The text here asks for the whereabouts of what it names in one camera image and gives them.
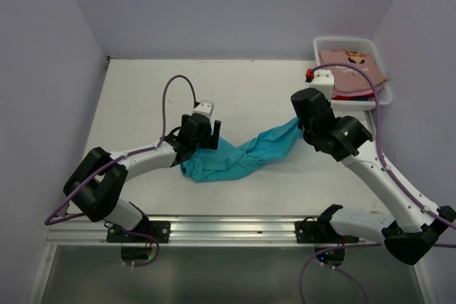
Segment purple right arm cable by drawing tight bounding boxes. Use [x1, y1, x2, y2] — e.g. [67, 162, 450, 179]
[296, 63, 456, 304]

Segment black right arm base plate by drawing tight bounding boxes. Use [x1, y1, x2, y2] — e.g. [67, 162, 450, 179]
[294, 220, 359, 244]

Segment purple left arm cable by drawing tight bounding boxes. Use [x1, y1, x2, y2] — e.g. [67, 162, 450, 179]
[43, 74, 197, 266]

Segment turquoise t shirt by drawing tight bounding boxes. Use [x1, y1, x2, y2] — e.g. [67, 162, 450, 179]
[180, 118, 303, 183]

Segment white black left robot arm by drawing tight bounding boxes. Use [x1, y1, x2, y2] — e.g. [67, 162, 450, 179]
[63, 112, 222, 242]

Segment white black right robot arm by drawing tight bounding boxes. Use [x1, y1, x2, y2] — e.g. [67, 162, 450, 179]
[291, 88, 455, 266]

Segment pink printed folded t shirt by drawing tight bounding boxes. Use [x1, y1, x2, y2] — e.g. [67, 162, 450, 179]
[319, 50, 387, 90]

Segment red folded t shirt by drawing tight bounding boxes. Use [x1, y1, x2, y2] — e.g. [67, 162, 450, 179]
[332, 91, 375, 101]

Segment light pink folded t shirt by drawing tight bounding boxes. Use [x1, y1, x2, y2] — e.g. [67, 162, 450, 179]
[333, 83, 374, 93]

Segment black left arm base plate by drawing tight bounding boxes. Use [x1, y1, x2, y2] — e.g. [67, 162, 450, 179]
[106, 219, 171, 243]

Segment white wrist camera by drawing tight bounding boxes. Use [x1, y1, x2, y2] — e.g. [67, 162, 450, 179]
[305, 68, 335, 100]
[192, 100, 214, 120]

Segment aluminium mounting rail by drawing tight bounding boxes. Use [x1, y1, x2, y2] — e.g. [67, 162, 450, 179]
[46, 216, 369, 248]

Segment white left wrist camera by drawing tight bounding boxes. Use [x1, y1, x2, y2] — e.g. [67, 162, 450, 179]
[192, 100, 214, 120]

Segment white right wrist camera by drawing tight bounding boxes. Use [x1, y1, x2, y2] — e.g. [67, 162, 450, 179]
[305, 68, 335, 100]

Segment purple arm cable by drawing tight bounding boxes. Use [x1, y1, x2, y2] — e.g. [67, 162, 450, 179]
[43, 74, 197, 266]
[296, 63, 456, 304]

